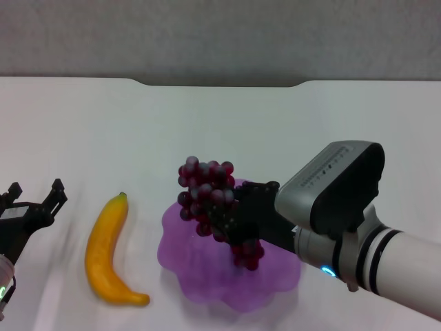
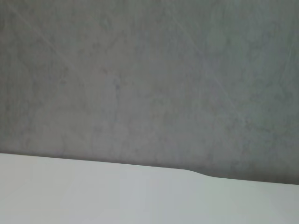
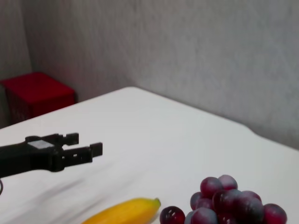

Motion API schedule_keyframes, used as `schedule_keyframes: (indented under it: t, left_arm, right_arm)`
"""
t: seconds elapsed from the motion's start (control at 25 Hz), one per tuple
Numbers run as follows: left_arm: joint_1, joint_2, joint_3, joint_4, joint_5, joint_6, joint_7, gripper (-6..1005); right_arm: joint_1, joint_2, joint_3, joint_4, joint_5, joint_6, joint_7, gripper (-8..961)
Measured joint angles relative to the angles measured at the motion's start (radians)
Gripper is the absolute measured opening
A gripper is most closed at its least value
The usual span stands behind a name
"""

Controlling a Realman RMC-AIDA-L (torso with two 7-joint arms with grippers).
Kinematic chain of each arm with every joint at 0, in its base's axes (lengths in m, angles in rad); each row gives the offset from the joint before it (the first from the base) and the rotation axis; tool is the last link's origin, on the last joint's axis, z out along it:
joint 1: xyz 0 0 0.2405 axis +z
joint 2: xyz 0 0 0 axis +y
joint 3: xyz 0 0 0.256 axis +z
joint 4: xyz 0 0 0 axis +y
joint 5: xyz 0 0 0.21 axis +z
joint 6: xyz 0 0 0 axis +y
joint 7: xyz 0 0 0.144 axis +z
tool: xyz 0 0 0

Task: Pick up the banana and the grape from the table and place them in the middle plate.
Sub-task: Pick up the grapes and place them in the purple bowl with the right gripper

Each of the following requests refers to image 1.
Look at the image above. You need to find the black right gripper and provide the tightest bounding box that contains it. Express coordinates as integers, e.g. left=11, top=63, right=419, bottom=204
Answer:
left=206, top=180, right=298, bottom=257

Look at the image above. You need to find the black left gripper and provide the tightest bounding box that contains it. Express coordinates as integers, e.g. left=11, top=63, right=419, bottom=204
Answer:
left=0, top=178, right=68, bottom=265

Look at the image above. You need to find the dark red grape bunch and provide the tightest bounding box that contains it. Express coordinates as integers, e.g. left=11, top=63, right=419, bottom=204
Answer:
left=176, top=155, right=265, bottom=272

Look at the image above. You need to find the yellow banana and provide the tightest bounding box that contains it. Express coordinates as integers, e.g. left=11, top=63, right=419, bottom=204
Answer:
left=85, top=192, right=151, bottom=306

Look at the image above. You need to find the purple wavy plastic bowl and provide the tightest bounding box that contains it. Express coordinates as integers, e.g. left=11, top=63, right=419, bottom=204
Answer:
left=157, top=177, right=302, bottom=313

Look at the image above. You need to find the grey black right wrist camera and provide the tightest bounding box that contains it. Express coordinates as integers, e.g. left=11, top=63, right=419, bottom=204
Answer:
left=274, top=140, right=386, bottom=236

